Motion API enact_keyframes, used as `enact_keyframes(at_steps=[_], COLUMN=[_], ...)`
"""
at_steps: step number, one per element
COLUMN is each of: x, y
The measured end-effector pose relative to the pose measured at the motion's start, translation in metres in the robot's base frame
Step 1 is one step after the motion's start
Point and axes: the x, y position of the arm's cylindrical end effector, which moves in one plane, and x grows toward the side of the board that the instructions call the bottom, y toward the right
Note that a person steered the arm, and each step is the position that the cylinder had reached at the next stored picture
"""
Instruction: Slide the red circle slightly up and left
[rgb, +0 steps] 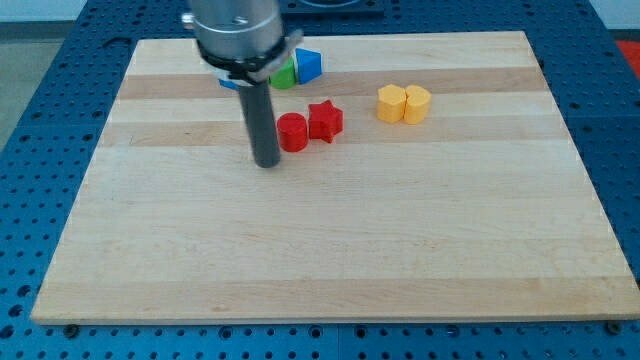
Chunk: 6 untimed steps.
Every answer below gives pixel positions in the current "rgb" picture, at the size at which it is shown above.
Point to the wooden board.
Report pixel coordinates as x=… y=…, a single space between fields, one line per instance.
x=482 y=212

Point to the red cylinder block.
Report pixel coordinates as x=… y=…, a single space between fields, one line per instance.
x=292 y=132

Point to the blue triangle block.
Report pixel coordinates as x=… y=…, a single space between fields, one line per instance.
x=309 y=65

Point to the yellow hexagon block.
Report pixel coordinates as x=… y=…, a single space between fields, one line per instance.
x=391 y=103

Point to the green block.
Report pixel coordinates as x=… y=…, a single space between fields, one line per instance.
x=285 y=77

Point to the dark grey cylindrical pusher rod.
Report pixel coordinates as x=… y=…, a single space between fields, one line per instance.
x=258 y=114

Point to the blue perforated table frame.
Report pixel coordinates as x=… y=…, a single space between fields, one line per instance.
x=45 y=158

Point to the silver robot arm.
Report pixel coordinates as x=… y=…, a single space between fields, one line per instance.
x=244 y=42

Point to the yellow heart block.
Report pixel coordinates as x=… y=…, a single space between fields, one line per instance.
x=418 y=102

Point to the blue block behind rod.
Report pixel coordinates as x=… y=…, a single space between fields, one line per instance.
x=228 y=84

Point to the red star block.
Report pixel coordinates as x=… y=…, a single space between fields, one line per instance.
x=325 y=121

